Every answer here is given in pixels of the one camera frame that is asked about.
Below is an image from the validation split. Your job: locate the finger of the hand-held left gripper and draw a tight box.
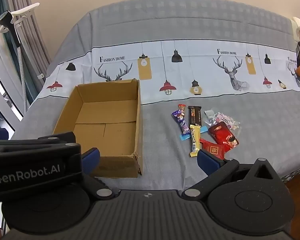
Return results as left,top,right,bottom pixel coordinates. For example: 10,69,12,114
0,131,83,159

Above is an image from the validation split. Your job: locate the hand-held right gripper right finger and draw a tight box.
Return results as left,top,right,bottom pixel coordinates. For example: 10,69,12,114
182,149,282,201

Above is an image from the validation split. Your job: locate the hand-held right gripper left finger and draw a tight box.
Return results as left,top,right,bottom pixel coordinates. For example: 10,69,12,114
81,148,115,201

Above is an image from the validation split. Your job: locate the red square snack packet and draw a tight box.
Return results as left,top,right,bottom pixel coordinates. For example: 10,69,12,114
199,138,227,159

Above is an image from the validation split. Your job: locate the yellow snack bar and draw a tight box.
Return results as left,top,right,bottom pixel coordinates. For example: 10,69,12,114
189,124,202,158

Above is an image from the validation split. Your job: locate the red coffee sachet packet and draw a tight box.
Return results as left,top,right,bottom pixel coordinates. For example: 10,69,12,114
208,121,240,148

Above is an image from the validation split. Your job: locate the light blue snack packet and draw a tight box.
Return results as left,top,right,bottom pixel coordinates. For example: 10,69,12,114
179,127,209,141

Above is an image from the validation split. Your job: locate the cardboard box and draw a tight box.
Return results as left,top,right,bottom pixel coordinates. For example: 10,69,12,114
52,79,143,178

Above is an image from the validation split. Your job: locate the clear candy bag pink label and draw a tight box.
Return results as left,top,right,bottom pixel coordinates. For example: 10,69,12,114
204,109,241,131

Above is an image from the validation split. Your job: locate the dark brown chocolate bar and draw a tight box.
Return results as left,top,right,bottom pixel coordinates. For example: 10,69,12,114
188,106,203,127

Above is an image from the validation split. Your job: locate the purple snack bar wrapper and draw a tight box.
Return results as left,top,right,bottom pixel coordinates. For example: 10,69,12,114
172,104,191,134

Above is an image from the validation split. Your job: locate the garment steamer pole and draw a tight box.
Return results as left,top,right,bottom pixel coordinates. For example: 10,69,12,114
13,21,28,115

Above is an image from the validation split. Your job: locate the garment steamer stand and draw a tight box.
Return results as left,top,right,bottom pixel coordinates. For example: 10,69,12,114
4,0,52,108

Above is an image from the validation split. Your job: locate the white steamer hanger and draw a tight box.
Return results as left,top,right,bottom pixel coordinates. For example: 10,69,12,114
0,2,40,35

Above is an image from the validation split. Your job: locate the black garment steamer head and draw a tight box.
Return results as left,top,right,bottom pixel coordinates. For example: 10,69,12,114
0,10,14,27

